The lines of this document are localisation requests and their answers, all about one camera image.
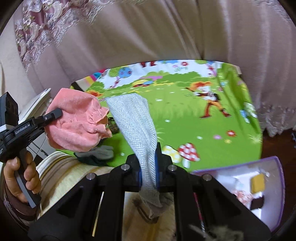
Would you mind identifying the pink fleece cloth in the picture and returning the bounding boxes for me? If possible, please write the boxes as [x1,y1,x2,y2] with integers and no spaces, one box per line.
[45,88,112,152]

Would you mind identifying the yellow sponge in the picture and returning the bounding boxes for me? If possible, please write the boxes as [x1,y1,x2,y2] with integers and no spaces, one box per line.
[250,173,265,194]

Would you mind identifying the grey herringbone cloth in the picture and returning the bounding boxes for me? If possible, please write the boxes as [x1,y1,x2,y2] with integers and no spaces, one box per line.
[106,93,173,218]

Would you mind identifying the striped sleeve forearm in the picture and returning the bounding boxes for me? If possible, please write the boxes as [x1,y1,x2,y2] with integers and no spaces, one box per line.
[3,184,37,231]

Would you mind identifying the person's left hand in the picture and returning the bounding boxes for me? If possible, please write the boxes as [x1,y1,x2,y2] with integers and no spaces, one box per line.
[4,151,41,203]

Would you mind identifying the dark green knit cloth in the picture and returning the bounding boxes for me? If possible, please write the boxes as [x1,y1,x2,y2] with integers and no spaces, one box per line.
[76,156,108,167]

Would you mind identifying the striped beige sofa cushion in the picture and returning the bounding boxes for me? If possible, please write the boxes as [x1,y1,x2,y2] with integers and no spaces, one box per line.
[29,154,176,240]

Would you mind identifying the dark brown fuzzy item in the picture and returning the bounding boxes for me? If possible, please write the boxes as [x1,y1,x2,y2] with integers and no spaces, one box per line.
[250,196,265,210]

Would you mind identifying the purple storage box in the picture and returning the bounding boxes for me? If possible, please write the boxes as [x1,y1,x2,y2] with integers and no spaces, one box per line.
[191,156,285,231]

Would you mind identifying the beige pink curtain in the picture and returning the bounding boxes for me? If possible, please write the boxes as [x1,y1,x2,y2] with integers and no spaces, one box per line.
[1,1,295,136]

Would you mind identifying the green cartoon print mat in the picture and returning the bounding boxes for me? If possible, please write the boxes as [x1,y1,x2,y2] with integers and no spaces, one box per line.
[55,59,263,173]

